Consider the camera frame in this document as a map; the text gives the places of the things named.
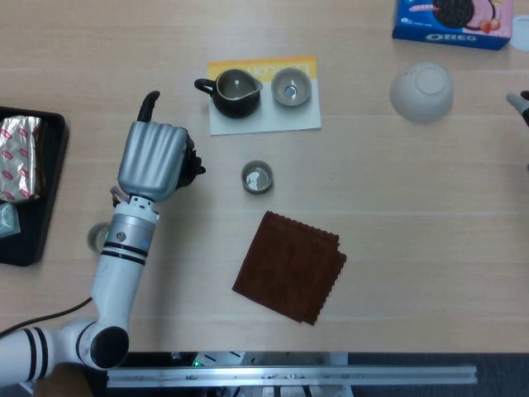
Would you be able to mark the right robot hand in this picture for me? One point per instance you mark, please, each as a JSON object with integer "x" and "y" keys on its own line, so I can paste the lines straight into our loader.
{"x": 525, "y": 109}

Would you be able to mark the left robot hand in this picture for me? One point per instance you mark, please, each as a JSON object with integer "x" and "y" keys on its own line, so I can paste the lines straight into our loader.
{"x": 151, "y": 161}

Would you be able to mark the dark cup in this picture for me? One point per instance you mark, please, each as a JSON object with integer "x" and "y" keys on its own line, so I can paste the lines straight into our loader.
{"x": 257, "y": 165}
{"x": 95, "y": 237}

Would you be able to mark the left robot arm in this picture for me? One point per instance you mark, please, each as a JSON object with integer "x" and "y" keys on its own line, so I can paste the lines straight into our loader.
{"x": 120, "y": 269}

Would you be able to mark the black pouring pitcher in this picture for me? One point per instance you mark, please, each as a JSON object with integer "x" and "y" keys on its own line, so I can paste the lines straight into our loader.
{"x": 235, "y": 108}

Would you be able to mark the blue Oreo biscuit box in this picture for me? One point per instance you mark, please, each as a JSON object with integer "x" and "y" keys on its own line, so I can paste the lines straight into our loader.
{"x": 450, "y": 37}

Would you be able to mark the upturned white bowl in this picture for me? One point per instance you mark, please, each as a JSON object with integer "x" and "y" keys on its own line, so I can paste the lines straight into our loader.
{"x": 417, "y": 103}

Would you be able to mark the black tray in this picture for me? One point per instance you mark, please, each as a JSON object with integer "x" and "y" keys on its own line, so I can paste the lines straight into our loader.
{"x": 49, "y": 198}

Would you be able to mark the white and orange booklet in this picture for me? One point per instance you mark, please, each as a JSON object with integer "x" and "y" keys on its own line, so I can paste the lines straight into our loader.
{"x": 268, "y": 122}

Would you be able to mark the silver foil snack pack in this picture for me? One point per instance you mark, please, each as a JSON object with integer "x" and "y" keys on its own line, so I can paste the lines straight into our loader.
{"x": 20, "y": 157}

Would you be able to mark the small grey strainer bowl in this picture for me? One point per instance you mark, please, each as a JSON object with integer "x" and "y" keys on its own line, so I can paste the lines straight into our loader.
{"x": 281, "y": 98}

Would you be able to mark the teal packet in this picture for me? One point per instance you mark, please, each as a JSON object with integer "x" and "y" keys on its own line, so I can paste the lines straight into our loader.
{"x": 10, "y": 219}

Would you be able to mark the brown folded cloth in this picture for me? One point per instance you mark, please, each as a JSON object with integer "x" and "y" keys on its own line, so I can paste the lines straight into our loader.
{"x": 285, "y": 269}

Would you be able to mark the aluminium rail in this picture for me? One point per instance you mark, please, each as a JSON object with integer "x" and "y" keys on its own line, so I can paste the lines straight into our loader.
{"x": 289, "y": 374}

